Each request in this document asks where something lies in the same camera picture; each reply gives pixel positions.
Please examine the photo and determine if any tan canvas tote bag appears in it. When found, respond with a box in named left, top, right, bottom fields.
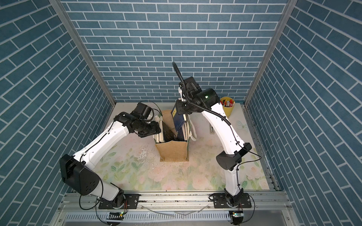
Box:
left=153, top=110, right=198, bottom=162

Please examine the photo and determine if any white black marker pen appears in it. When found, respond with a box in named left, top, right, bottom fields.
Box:
left=210, top=125, right=215, bottom=134

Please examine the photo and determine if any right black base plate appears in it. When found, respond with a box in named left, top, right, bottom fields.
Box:
left=208, top=192, right=252, bottom=209

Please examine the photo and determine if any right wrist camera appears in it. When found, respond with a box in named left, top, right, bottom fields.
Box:
left=179, top=77, right=202, bottom=99

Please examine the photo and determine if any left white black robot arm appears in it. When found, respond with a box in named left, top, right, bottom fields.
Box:
left=59, top=112, right=161, bottom=206

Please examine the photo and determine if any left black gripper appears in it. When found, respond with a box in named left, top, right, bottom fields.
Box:
left=138, top=121, right=163, bottom=137

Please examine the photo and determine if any yellow pen cup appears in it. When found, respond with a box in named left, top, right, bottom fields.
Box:
left=220, top=97, right=235, bottom=118

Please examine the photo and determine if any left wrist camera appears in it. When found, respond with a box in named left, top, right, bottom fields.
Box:
left=134, top=102, right=155, bottom=122

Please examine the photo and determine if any aluminium front rail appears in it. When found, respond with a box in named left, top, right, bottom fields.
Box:
left=51, top=190, right=298, bottom=226

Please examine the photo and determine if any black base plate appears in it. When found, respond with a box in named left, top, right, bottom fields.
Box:
left=99, top=194, right=140, bottom=210
left=208, top=192, right=252, bottom=209

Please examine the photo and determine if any black book orange title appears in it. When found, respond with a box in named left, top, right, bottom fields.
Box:
left=159, top=121, right=176, bottom=143

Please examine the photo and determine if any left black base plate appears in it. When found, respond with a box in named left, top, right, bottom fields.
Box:
left=99, top=194, right=140, bottom=210

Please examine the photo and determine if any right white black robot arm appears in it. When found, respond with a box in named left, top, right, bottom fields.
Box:
left=172, top=62, right=251, bottom=197

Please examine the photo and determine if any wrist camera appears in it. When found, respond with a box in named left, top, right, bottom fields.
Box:
left=134, top=102, right=155, bottom=122
left=179, top=77, right=202, bottom=99

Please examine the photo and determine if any dark blue book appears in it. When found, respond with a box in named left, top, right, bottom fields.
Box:
left=171, top=107, right=187, bottom=132
left=182, top=115, right=189, bottom=141

